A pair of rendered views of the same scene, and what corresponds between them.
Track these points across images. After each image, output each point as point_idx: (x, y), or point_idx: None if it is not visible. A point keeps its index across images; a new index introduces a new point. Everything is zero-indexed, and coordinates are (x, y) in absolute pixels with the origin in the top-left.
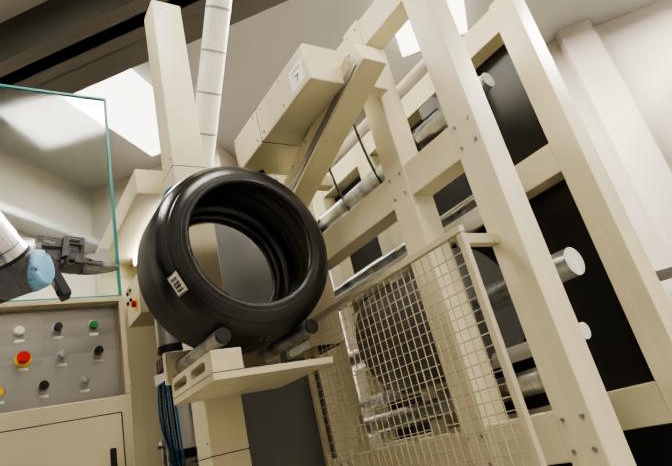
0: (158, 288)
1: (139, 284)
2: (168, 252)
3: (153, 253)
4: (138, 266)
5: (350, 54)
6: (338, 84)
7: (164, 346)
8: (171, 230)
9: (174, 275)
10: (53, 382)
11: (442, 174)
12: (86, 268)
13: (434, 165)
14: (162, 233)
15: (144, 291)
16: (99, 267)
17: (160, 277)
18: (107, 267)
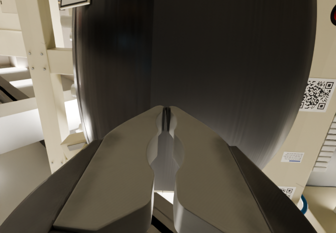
0: (149, 0)
1: (272, 71)
2: (78, 68)
3: (108, 89)
4: (243, 115)
5: (72, 155)
6: (83, 146)
7: None
8: (79, 111)
9: (66, 0)
10: None
11: (66, 50)
12: (191, 223)
13: (69, 58)
14: (88, 118)
15: (255, 39)
16: (121, 147)
17: (109, 17)
18: (125, 122)
